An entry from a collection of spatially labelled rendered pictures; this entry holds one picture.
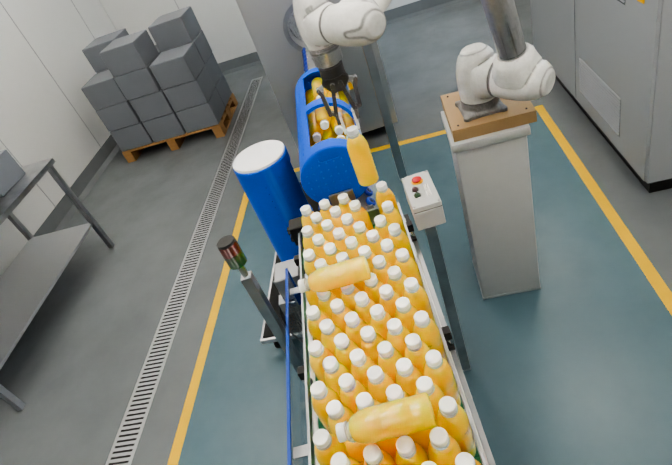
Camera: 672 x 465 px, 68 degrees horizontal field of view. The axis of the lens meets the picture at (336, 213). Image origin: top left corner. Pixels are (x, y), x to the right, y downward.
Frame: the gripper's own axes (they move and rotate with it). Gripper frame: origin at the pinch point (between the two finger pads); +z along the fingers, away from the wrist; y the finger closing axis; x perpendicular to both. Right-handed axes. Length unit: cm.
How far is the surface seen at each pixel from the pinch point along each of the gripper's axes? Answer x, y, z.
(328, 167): -22.7, 14.3, 27.5
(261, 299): 22, 48, 43
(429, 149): -194, -46, 143
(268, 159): -66, 45, 38
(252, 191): -61, 58, 50
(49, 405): -45, 232, 141
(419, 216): 12.3, -12.8, 36.1
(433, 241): 4, -16, 56
